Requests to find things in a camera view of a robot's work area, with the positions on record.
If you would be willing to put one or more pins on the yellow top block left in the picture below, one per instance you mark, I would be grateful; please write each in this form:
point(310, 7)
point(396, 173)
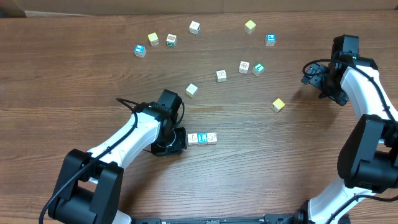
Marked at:
point(153, 39)

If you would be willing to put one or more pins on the yellow top block far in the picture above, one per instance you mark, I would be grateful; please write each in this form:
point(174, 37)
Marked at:
point(249, 27)

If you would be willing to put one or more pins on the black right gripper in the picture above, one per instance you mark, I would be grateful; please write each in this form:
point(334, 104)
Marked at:
point(316, 73)

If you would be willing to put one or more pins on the plain wood block S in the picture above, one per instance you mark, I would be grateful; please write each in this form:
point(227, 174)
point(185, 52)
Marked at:
point(191, 90)

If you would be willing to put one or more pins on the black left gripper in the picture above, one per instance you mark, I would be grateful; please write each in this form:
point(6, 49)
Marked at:
point(181, 142)

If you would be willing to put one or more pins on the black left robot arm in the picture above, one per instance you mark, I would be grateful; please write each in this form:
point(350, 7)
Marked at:
point(89, 184)

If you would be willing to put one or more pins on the blue L block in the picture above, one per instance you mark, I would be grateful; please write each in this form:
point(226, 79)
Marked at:
point(202, 138)

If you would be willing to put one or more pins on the green B block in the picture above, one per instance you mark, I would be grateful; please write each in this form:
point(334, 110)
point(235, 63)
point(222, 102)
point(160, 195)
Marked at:
point(171, 40)

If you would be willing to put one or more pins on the blue top block left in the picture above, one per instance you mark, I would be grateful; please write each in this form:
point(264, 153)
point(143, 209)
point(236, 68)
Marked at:
point(140, 50)

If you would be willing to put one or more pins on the blue P block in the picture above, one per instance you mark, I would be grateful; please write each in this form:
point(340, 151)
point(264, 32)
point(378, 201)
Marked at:
point(270, 40)

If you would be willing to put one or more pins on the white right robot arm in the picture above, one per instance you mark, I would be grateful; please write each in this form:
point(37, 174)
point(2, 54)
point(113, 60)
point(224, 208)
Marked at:
point(367, 163)

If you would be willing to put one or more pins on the wood block green J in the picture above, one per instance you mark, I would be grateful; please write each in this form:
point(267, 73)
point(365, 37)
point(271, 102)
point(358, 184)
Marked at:
point(194, 27)

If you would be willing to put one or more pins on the blue T block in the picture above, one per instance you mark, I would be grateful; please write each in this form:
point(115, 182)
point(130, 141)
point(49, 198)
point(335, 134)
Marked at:
point(192, 138)

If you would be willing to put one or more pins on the plain wood block R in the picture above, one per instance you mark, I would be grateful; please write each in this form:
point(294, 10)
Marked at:
point(221, 76)

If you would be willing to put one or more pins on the yellow block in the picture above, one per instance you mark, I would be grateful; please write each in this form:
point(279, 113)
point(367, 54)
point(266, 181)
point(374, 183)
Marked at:
point(277, 105)
point(249, 27)
point(153, 39)

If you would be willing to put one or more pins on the yellow top block near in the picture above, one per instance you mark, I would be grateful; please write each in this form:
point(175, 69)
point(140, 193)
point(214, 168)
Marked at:
point(277, 105)

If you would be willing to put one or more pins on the green 7 block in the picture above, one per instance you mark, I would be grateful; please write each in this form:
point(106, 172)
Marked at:
point(258, 69)

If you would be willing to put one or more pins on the brown engraved wood block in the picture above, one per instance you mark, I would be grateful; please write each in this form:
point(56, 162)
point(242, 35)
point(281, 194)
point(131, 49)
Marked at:
point(212, 138)

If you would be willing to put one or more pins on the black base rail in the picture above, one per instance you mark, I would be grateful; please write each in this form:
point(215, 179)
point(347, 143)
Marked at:
point(265, 219)

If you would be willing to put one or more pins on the wood block red side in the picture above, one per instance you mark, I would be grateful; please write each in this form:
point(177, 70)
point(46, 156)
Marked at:
point(243, 67)

